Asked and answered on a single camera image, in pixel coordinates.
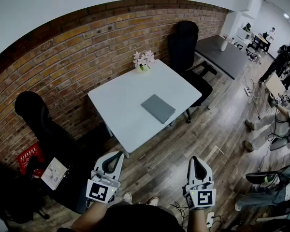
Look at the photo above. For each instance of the black office chair with armrests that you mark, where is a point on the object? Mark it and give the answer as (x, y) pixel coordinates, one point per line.
(14, 197)

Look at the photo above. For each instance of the dark grey low platform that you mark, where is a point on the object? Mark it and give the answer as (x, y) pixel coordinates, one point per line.
(222, 57)

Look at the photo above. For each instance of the person's right forearm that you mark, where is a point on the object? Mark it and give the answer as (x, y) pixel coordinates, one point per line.
(197, 221)

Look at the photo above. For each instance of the red plastic crate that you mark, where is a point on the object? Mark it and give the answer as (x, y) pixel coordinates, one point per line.
(26, 158)

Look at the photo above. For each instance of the black high-back office chair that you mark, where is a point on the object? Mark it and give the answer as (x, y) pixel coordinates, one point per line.
(183, 47)

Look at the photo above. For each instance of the person's left shoe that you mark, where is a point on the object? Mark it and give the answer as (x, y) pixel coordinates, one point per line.
(128, 198)

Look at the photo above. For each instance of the white printed paper booklet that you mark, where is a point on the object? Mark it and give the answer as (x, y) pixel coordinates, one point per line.
(53, 174)

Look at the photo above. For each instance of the light wooden board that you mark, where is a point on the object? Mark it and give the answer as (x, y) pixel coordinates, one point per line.
(275, 82)

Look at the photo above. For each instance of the grey round chair base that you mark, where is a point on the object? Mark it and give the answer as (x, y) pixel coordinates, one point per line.
(281, 144)

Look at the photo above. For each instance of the white cabinet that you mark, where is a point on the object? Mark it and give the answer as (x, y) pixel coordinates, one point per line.
(239, 18)

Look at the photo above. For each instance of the grey notebook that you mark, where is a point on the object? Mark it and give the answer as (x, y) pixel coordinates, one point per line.
(158, 107)

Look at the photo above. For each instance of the white power strip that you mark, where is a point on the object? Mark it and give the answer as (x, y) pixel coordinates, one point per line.
(209, 220)
(247, 91)

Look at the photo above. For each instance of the white tall vase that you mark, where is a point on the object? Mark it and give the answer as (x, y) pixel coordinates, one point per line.
(223, 46)

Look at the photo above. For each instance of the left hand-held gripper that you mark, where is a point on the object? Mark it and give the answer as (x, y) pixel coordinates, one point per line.
(100, 192)

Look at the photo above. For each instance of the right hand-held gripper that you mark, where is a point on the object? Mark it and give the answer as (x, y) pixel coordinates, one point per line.
(204, 198)

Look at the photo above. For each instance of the white square table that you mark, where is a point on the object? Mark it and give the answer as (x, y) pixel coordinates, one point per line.
(125, 100)

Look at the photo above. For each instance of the pink flowers in small pot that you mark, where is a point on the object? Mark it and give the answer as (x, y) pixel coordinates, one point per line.
(143, 60)

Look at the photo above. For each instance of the black framed workbench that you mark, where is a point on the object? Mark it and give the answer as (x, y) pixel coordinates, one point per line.
(259, 41)

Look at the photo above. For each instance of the person's right shoe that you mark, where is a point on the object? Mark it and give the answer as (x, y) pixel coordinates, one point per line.
(152, 201)

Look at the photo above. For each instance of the black office chair with headrest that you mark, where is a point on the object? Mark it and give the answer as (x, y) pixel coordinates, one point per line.
(46, 127)

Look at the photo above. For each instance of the person's left forearm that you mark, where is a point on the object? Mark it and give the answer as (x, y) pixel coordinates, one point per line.
(91, 216)

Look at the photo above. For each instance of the person's black clothed torso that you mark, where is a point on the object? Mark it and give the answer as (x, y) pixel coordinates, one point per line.
(142, 219)

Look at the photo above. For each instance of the person's shoe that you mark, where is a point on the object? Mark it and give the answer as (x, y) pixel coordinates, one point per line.
(152, 201)
(128, 198)

